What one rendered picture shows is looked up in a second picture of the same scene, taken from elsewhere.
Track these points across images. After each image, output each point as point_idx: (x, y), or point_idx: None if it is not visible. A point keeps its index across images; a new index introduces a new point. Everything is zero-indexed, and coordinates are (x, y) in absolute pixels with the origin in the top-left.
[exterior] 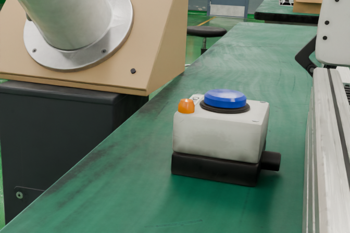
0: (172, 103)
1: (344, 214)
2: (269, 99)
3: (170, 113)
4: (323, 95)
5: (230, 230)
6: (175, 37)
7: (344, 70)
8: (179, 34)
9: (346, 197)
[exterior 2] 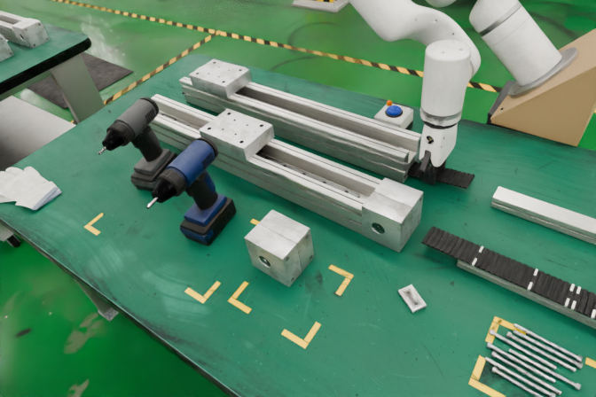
0: (476, 129)
1: (305, 100)
2: (493, 168)
3: (458, 127)
4: (372, 120)
5: None
6: (553, 114)
7: (546, 213)
8: (565, 116)
9: (309, 102)
